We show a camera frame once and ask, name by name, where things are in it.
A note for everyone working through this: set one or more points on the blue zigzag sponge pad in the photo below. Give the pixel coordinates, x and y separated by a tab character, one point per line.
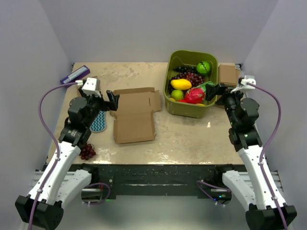
99	124

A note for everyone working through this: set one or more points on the folded cardboard box top right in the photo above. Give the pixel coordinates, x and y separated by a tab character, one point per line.
228	74

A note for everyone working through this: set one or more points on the red grape bunch on table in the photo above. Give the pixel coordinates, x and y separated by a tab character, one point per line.
87	152

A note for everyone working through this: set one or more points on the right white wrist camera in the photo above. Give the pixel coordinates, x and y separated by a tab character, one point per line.
245	83

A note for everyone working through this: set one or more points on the yellow mango toy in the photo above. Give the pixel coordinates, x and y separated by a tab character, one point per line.
181	84

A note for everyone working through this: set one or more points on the green round melon toy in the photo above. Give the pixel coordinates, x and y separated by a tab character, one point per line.
203	68

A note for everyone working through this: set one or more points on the folded cardboard box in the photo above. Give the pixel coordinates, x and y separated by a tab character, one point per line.
220	101
80	84
228	74

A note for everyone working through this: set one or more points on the brown cardboard paper box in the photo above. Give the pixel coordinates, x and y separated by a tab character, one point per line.
133	120

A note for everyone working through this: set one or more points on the folded cardboard box left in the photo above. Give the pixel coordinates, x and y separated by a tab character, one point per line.
80	84

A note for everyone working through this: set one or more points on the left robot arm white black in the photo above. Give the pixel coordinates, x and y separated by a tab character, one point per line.
44	205

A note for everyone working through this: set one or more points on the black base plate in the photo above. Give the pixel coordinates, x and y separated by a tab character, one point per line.
159	180

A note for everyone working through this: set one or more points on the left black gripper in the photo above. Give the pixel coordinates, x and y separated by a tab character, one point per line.
112	104

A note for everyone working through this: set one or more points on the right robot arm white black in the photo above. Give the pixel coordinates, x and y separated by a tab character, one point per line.
264	206

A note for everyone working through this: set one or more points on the green lime toy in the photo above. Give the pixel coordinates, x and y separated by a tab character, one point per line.
177	95

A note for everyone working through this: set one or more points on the green plastic basket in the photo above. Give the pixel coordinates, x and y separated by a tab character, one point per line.
189	58

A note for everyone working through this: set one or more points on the dark purple grape bunch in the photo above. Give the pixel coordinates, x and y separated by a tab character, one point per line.
185	68

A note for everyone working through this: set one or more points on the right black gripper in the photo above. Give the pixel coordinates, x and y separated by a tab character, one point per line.
211	91

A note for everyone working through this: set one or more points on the purple rectangular box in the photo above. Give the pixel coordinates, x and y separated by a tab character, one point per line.
74	76

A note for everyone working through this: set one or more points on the red grape bunch in basket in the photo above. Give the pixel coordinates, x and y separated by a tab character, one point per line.
193	78

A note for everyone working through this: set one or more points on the folded cardboard box lower right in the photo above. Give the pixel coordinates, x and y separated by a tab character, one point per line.
220	101

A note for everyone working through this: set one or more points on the pink dragon fruit toy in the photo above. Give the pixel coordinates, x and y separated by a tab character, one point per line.
197	94

